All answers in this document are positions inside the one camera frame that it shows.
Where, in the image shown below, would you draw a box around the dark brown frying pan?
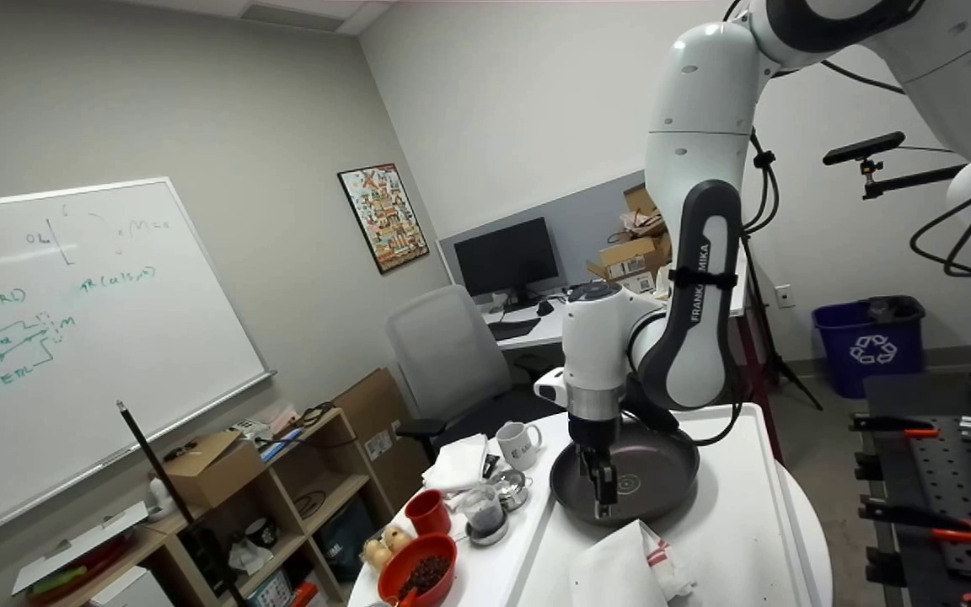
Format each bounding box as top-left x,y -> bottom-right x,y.
548,421 -> 701,526

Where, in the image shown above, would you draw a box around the black orange clamp lower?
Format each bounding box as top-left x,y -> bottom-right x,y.
859,494 -> 971,542

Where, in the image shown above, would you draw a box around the framed wall poster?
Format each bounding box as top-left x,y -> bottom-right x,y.
337,162 -> 429,273

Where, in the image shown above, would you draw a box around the cardboard boxes on desk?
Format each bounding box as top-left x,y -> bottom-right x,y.
590,185 -> 672,278

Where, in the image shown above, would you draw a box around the white office desk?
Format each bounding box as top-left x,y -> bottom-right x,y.
482,246 -> 784,452

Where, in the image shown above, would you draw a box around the black orange clamp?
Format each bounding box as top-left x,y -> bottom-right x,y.
851,413 -> 939,440
859,494 -> 971,542

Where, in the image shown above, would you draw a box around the black camera on stand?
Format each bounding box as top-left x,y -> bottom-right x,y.
824,131 -> 964,198

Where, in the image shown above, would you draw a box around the white square tray board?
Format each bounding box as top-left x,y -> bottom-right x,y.
510,404 -> 833,607

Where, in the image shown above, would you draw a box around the blue recycling bin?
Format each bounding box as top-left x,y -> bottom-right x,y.
814,297 -> 923,399

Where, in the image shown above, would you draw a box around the white mug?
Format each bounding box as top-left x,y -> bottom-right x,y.
496,421 -> 543,468

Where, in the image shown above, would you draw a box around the red bowl with beans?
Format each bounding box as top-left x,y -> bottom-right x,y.
378,533 -> 460,607

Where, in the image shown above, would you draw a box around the wall whiteboard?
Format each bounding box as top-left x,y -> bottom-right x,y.
0,179 -> 265,526

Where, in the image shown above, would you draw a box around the grey office chair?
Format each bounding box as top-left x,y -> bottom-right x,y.
384,286 -> 557,458

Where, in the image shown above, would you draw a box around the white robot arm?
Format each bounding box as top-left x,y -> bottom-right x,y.
552,0 -> 971,519

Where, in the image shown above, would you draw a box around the black computer monitor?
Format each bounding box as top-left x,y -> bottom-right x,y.
456,218 -> 560,307

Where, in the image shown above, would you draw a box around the round white table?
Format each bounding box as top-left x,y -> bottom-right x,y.
344,402 -> 837,607

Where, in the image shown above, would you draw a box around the white folded cloth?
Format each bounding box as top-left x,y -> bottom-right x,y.
420,436 -> 489,492

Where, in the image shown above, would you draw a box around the cardboard box on shelf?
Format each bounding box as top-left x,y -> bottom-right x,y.
165,430 -> 262,508

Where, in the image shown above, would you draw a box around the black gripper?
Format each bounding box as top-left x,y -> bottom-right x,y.
571,419 -> 618,519

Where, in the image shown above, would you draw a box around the white napkin with red stripes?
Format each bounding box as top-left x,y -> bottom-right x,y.
571,519 -> 694,607

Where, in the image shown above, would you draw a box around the red cup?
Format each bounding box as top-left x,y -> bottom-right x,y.
406,488 -> 451,535

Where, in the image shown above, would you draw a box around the wooden shelf unit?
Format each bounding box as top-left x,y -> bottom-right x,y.
28,404 -> 394,607

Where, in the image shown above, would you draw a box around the black perforated robot table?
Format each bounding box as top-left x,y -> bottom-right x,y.
853,370 -> 971,607

